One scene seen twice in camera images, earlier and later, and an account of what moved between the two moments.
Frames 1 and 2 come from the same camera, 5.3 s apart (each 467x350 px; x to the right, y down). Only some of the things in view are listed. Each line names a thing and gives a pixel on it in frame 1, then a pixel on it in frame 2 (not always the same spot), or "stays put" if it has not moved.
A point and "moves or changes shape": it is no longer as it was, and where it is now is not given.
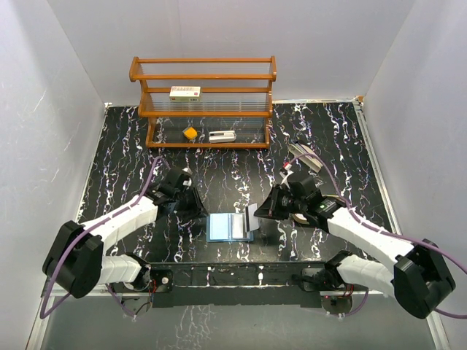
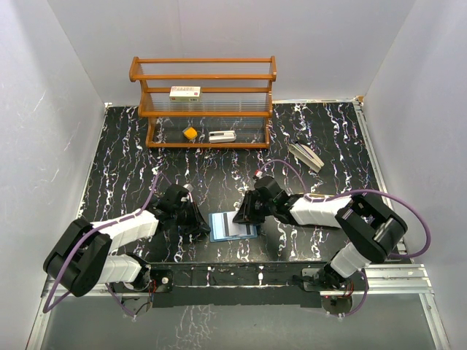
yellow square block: x=190 y=133 stays put
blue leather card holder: x=228 y=227 stays put
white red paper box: x=184 y=93 stays put
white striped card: x=251 y=221 moves or changes shape
